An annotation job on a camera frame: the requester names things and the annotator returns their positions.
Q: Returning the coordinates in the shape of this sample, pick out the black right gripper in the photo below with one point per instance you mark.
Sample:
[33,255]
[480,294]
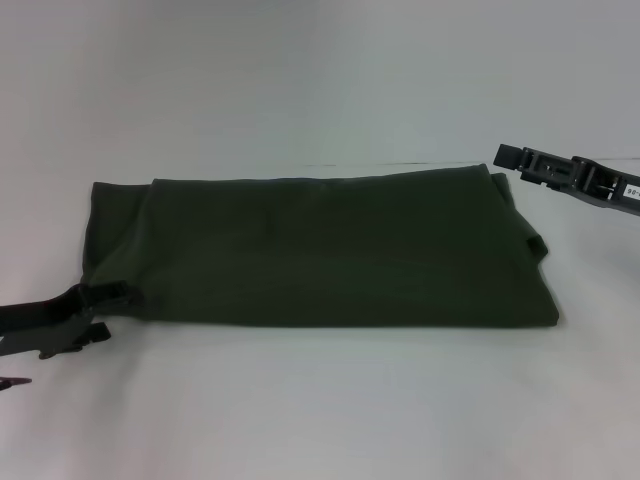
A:
[605,187]

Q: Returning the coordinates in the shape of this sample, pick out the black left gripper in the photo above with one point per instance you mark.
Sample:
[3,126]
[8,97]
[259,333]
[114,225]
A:
[40,325]

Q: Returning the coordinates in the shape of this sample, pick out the dark green shirt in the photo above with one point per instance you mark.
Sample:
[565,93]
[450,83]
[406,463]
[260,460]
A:
[325,250]

